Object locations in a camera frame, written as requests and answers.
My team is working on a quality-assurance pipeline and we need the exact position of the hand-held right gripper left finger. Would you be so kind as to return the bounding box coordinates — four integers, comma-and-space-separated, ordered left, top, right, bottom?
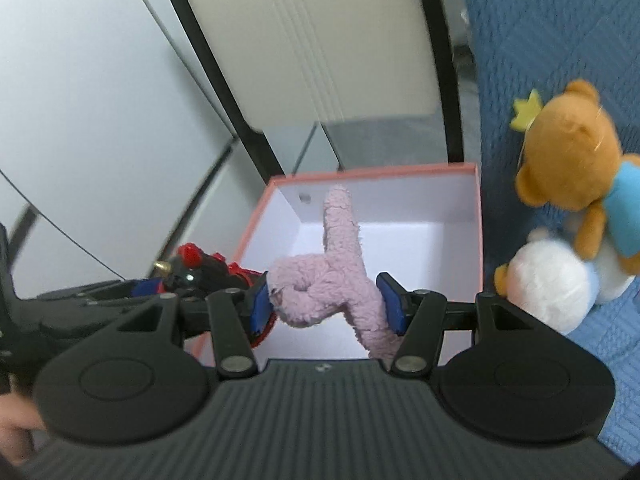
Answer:
116, 274, 275, 379

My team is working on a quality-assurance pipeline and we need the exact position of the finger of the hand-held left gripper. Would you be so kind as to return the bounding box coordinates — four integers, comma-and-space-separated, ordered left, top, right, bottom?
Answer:
75, 277, 172, 308

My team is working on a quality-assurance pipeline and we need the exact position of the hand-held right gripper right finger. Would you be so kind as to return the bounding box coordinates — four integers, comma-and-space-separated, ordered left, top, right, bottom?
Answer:
376, 272, 527, 377

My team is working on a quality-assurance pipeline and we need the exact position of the red and black toy robot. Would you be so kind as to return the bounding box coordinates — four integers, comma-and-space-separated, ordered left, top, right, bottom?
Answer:
152, 242, 275, 349

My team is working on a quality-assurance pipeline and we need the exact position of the pink plush toy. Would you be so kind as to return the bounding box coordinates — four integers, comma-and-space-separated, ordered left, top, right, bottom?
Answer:
268, 186, 404, 360

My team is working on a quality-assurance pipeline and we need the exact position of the pink cardboard box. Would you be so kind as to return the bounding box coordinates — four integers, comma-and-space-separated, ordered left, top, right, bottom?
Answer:
192, 162, 484, 367

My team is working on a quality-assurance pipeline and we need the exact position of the white round plush toy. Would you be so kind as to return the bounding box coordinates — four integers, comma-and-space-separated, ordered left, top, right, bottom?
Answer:
494, 229, 639, 337

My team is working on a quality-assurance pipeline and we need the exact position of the brown teddy bear blue shirt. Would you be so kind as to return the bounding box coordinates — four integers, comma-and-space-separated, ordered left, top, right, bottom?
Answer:
509, 79, 640, 277

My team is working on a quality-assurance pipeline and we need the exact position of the person's left hand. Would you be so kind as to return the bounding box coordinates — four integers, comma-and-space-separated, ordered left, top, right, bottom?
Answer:
0, 392, 47, 467

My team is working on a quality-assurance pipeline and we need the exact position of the white cabinet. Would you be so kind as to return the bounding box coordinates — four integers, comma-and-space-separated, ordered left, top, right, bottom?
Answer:
0, 0, 349, 293

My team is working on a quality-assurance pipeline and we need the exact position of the blue quilted blanket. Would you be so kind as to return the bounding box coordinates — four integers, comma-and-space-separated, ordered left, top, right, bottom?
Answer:
458, 0, 640, 469

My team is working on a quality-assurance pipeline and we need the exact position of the beige chair black frame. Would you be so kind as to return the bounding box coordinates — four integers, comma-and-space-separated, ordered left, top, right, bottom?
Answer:
162, 0, 465, 195

